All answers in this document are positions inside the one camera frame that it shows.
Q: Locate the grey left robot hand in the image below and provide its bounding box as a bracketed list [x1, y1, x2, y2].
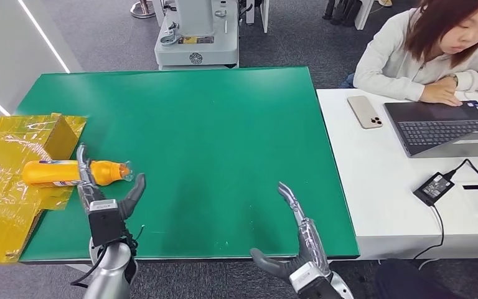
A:
[76, 143, 147, 220]

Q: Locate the white desk leg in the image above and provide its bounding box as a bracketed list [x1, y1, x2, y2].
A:
[259, 0, 271, 34]

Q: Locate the black power adapter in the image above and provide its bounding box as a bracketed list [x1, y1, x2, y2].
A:
[413, 172, 456, 207]

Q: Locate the orange detergent bottle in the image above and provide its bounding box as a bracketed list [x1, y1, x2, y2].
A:
[21, 159, 134, 187]

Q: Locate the black mains cable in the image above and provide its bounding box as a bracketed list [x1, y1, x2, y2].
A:
[412, 204, 446, 261]

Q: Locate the grey laptop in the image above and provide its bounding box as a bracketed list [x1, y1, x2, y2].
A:
[383, 100, 478, 159]

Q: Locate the yellow taped cardboard box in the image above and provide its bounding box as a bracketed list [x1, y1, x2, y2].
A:
[0, 112, 88, 265]

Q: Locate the person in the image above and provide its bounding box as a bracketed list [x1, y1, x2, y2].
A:
[340, 0, 478, 108]

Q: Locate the thin black adapter cable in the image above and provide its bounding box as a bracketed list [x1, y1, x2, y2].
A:
[447, 158, 478, 187]

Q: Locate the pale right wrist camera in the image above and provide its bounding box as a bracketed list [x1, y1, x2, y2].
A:
[288, 261, 327, 295]

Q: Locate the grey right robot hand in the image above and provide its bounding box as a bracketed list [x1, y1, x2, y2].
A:
[250, 182, 332, 284]

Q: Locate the round metal stand base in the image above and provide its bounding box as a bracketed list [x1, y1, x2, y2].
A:
[129, 0, 156, 19]

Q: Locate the beige smartphone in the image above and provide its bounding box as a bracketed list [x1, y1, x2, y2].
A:
[347, 95, 384, 130]

